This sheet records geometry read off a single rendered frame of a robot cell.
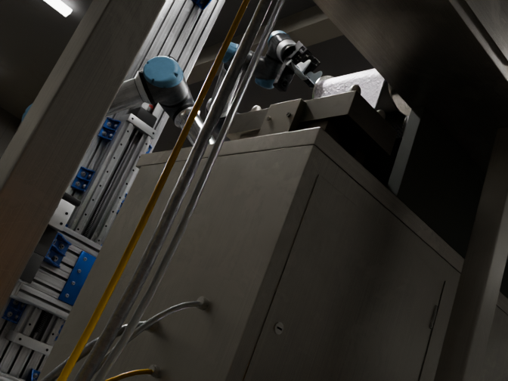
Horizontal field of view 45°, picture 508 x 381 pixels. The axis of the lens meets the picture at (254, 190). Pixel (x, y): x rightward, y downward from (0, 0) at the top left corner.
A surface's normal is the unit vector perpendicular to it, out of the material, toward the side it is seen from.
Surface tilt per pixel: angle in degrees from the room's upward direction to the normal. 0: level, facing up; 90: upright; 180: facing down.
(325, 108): 90
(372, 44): 180
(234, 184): 90
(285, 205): 90
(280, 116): 90
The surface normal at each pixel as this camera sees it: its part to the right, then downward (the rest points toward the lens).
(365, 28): -0.35, 0.87
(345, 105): -0.66, -0.50
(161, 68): -0.02, -0.46
